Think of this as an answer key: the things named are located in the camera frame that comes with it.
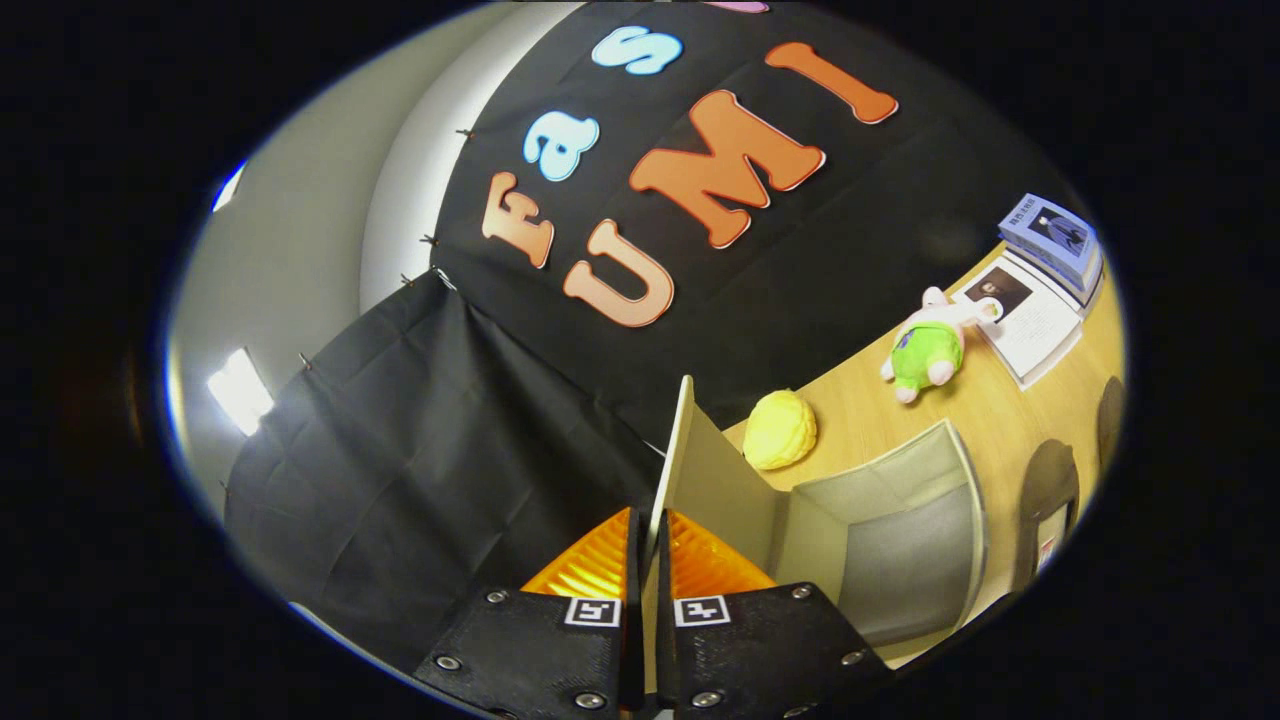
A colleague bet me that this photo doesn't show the beige grey storage box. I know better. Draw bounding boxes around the beige grey storage box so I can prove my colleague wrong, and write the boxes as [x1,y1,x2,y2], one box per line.
[640,375,991,696]

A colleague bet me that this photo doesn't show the pink green plush toy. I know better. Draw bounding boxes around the pink green plush toy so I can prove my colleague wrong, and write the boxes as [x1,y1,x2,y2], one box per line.
[880,287,1001,404]

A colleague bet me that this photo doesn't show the white bottom book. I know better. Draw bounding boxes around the white bottom book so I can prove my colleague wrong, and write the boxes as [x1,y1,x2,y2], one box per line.
[1003,250,1107,319]

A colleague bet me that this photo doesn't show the white book with portrait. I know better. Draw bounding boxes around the white book with portrait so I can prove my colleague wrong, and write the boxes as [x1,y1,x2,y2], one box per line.
[950,250,1086,391]

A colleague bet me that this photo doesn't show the row of cloth clips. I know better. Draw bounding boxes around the row of cloth clips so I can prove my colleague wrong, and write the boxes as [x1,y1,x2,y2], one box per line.
[298,125,477,373]

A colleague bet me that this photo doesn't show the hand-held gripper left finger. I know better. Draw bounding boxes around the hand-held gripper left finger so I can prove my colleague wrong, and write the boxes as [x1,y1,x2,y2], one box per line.
[413,507,642,720]

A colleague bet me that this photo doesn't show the yellow knitted plush ball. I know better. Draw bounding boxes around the yellow knitted plush ball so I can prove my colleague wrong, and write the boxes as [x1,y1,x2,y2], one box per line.
[742,389,819,471]

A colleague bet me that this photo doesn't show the blue cover book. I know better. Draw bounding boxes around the blue cover book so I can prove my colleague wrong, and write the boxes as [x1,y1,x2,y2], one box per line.
[998,193,1101,291]

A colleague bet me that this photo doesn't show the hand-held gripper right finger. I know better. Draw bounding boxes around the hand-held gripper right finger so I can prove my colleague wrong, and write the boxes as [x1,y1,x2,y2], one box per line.
[655,507,896,720]

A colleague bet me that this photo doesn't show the black backdrop cloth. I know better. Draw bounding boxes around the black backdrop cloth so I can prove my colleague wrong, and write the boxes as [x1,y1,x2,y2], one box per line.
[222,0,1093,673]

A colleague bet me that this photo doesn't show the brown fuzzy shoe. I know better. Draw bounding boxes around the brown fuzzy shoe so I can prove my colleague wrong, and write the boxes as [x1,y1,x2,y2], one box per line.
[1015,438,1083,593]
[1095,375,1128,476]

